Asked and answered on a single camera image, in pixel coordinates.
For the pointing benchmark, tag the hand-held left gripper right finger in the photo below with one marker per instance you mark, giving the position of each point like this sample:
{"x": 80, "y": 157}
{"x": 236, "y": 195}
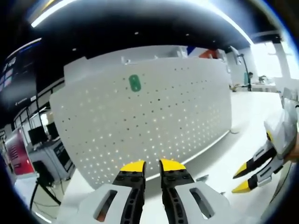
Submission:
{"x": 187, "y": 205}

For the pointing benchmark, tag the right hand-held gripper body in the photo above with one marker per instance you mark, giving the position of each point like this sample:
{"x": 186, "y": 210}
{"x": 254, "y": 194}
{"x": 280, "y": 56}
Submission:
{"x": 283, "y": 130}

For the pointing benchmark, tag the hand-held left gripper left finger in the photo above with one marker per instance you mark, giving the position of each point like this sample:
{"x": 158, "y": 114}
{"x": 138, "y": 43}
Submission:
{"x": 105, "y": 205}

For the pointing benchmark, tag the white perforated mounting plate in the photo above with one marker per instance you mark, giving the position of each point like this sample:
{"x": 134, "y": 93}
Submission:
{"x": 140, "y": 126}

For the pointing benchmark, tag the green hook assembly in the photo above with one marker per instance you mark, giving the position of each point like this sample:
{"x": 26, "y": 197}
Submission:
{"x": 135, "y": 83}

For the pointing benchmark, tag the person's right hand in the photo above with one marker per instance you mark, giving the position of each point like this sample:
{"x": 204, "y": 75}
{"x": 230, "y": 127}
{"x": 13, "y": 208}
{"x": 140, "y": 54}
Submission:
{"x": 294, "y": 152}

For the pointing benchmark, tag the black tripod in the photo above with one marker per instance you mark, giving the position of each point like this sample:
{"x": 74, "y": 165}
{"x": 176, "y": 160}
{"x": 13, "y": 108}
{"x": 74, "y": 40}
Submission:
{"x": 47, "y": 186}

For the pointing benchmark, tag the black computer monitor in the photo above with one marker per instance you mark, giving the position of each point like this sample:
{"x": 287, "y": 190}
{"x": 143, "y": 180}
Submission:
{"x": 38, "y": 135}

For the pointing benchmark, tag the long ceiling light strip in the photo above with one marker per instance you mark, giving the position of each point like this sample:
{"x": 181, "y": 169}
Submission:
{"x": 233, "y": 23}
{"x": 51, "y": 12}

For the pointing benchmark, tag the white partition panel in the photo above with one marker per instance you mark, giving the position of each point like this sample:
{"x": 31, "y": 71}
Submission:
{"x": 77, "y": 72}

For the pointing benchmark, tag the black camera stand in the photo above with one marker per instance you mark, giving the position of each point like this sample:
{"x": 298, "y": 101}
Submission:
{"x": 246, "y": 74}

